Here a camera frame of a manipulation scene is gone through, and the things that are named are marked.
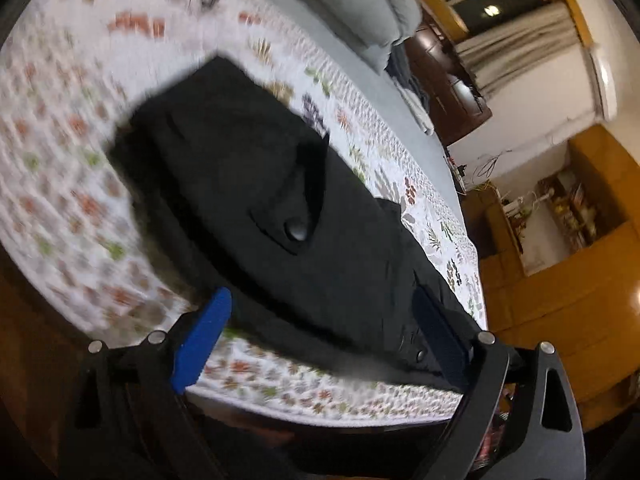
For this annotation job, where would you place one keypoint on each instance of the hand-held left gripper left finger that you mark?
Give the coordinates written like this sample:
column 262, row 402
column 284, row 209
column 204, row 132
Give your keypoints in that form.
column 202, row 340

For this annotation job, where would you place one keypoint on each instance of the white air conditioner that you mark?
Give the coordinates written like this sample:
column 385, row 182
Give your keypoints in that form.
column 604, row 82

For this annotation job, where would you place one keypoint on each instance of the beige curtain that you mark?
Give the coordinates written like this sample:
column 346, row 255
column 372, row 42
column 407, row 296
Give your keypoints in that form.
column 520, row 45

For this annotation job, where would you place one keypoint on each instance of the wooden cabinet with shelves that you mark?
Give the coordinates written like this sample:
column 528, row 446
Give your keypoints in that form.
column 565, row 285

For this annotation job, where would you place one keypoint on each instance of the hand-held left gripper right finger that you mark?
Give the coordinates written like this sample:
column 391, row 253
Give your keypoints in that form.
column 441, row 331

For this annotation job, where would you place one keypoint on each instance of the white folded cloth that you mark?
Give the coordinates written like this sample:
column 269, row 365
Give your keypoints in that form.
column 419, row 112

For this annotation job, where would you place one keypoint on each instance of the grey pillow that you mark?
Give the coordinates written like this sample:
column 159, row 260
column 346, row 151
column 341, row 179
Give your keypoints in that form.
column 360, row 0

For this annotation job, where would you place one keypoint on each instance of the black pants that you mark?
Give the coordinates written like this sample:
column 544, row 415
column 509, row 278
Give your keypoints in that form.
column 240, row 170

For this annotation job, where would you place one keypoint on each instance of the floral quilted blanket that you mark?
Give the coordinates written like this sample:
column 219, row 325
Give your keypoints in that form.
column 60, row 170

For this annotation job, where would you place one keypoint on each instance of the dark wooden headboard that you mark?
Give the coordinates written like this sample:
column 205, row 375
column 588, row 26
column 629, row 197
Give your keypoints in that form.
column 452, row 105

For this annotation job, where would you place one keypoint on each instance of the dark blue cloth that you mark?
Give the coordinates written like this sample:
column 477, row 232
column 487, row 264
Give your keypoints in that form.
column 406, row 72

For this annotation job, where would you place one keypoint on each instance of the grey bed sheet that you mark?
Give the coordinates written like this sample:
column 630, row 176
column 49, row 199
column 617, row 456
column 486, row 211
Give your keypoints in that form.
column 350, row 65

